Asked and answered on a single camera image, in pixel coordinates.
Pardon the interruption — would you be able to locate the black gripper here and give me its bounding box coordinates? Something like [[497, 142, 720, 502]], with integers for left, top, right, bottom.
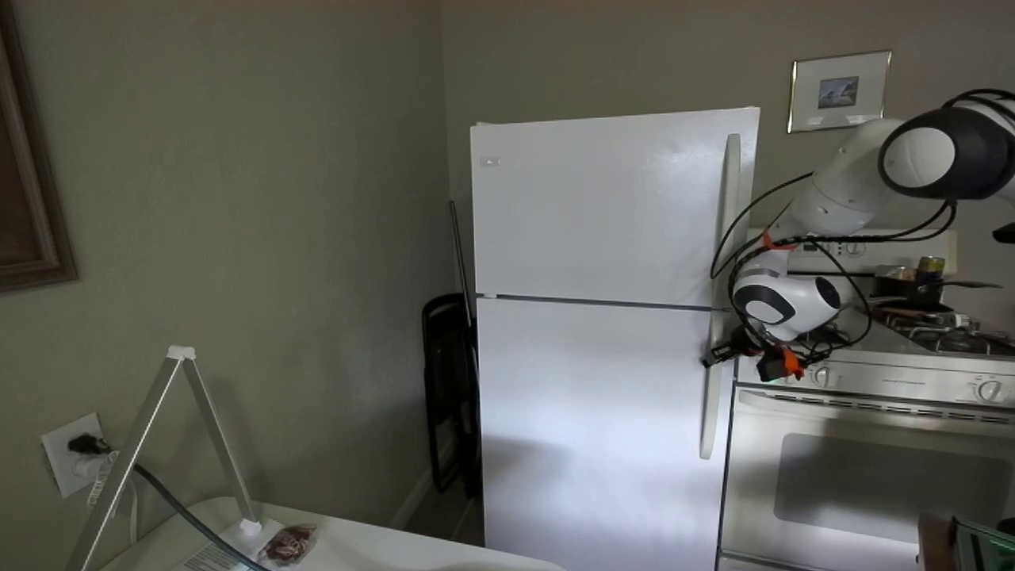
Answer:
[[700, 322, 768, 370]]

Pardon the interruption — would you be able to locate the dark cooking pot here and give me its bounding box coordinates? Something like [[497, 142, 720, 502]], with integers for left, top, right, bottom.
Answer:
[[869, 253, 1001, 311]]

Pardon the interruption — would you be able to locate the framed wall picture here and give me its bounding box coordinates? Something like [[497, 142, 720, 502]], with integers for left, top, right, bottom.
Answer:
[[782, 46, 896, 137]]

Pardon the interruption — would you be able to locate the black folding chair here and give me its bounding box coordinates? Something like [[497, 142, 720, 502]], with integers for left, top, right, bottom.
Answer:
[[419, 288, 484, 502]]

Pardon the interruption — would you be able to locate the white freezer door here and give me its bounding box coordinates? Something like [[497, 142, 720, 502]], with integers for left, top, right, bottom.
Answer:
[[465, 102, 765, 312]]

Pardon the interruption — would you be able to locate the stainless steel stove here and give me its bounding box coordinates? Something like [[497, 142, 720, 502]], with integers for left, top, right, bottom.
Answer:
[[717, 226, 1015, 571]]

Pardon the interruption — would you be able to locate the grey stand cable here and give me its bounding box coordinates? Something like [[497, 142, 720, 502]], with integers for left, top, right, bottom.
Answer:
[[130, 461, 280, 571]]

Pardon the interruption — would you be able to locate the black power plug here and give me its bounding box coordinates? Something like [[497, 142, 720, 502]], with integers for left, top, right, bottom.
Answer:
[[62, 432, 117, 461]]

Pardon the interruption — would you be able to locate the white wall outlet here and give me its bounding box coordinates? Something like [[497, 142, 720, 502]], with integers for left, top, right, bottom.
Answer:
[[37, 409, 110, 502]]

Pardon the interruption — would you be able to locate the small brown table item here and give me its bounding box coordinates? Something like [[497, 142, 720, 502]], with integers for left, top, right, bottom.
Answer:
[[258, 519, 320, 563]]

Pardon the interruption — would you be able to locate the white fridge door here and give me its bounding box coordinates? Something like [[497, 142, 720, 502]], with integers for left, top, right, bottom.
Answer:
[[472, 291, 741, 571]]

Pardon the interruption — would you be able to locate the black wrist camera orange mount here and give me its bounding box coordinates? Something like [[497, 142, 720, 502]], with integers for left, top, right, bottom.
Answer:
[[751, 344, 810, 384]]

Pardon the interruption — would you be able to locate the white A-frame camera stand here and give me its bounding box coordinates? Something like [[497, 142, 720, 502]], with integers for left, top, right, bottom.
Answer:
[[60, 341, 268, 571]]

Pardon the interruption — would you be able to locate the brown framed board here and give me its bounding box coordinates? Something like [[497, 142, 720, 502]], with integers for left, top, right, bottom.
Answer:
[[0, 0, 81, 295]]

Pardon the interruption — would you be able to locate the green edged box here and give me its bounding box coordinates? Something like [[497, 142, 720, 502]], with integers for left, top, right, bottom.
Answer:
[[912, 508, 1015, 571]]

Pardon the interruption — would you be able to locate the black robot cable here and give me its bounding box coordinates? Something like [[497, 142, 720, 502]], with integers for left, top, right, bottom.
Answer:
[[706, 169, 962, 356]]

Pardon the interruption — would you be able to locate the steel oven door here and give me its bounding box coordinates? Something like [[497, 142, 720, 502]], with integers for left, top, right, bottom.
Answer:
[[720, 379, 1015, 571]]

